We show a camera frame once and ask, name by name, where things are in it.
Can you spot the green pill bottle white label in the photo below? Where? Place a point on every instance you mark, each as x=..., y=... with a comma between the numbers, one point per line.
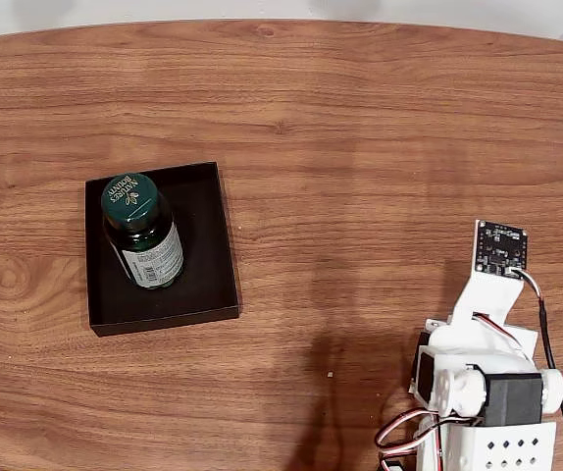
x=139, y=230

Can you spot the shallow black box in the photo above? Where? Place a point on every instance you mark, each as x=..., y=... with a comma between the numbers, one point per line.
x=208, y=275

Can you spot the camera board on white mount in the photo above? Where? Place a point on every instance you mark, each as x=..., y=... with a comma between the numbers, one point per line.
x=499, y=247

